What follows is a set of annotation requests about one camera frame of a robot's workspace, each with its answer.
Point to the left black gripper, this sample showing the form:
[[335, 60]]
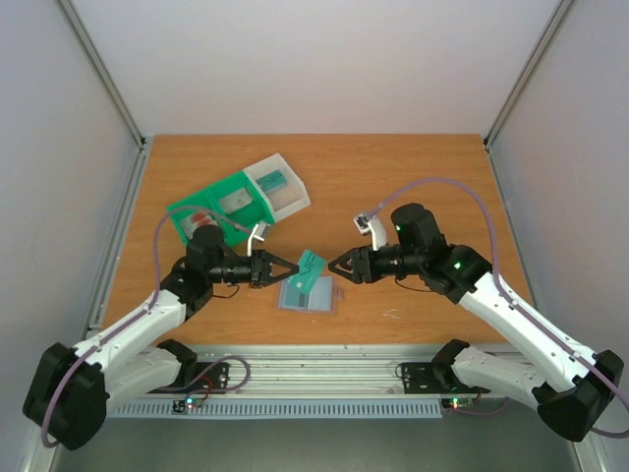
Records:
[[261, 265]]

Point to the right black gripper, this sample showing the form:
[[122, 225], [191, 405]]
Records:
[[365, 265]]

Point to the teal credit card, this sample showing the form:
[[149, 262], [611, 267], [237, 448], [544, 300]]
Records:
[[311, 266]]

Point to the pink card holder wallet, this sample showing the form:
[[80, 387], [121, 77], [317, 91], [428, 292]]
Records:
[[322, 299]]

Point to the red circle white card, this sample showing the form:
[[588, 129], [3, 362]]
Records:
[[206, 222]]

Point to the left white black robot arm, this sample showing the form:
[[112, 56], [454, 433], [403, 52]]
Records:
[[74, 388]]

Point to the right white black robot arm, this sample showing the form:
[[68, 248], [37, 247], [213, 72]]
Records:
[[565, 381]]

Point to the teal striped card in holder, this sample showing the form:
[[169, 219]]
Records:
[[291, 298]]

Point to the grey card in green bin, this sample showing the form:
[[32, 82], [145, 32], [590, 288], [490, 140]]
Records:
[[235, 201]]

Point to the teal card in white bin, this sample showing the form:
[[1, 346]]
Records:
[[272, 182]]

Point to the red circle card in bin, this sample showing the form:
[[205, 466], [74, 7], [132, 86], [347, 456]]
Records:
[[190, 220]]

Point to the green plastic bin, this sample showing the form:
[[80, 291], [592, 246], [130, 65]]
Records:
[[208, 198]]

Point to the white translucent plastic bin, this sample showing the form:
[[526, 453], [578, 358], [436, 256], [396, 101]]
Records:
[[282, 189]]

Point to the left small circuit board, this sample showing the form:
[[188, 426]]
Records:
[[189, 404]]

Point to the small circuit board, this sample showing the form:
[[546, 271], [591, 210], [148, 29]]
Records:
[[458, 403], [189, 404]]

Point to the right small circuit board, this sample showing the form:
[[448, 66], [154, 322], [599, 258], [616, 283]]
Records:
[[458, 403]]

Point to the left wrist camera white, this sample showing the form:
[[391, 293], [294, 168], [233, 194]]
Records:
[[257, 235]]

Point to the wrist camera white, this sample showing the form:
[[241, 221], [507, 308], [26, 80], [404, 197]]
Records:
[[372, 227], [257, 235]]

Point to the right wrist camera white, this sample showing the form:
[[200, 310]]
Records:
[[372, 227]]

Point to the aluminium rail frame front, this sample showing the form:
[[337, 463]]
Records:
[[310, 371]]

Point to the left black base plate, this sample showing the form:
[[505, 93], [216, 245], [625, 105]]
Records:
[[202, 377]]

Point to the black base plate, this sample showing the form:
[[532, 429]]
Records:
[[202, 377], [418, 378]]

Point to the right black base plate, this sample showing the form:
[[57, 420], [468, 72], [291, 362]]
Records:
[[418, 378]]

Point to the left aluminium corner post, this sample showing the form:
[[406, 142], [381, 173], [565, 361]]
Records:
[[78, 28]]

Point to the aluminium corner post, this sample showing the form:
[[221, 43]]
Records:
[[550, 32], [78, 28]]

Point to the grey slotted cable duct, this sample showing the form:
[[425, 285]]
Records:
[[265, 409]]

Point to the right aluminium corner post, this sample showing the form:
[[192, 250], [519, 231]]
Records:
[[550, 32]]

